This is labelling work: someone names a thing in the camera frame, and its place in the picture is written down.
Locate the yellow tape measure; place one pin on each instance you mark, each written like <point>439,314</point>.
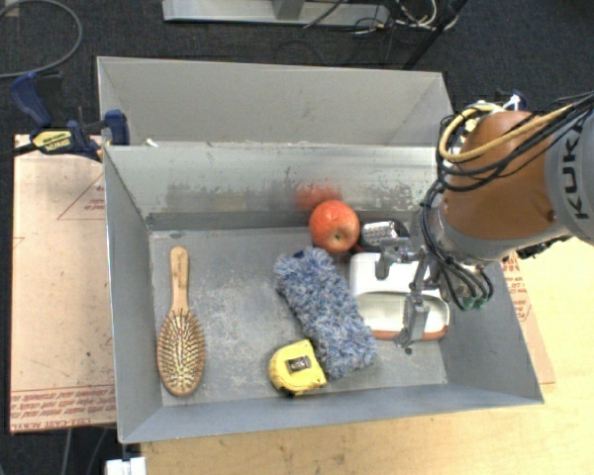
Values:
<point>292,369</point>

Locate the wooden hairbrush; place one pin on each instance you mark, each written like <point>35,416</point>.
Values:
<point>180,344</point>

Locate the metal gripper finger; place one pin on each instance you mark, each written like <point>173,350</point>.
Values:
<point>395,251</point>
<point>415,317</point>

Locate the blue fluffy duster head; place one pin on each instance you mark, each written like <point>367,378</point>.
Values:
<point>326,310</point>

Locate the brown cardboard board red print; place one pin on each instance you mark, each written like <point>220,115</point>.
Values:
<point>59,290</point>

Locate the white box with orange edge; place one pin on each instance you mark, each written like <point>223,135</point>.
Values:
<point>371,280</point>

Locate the shiny silver dotted packet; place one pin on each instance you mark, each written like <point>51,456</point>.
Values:
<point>378,233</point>

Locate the grey metal bin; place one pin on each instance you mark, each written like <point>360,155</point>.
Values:
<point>237,275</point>

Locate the red apple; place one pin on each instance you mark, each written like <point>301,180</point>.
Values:
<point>332,225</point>

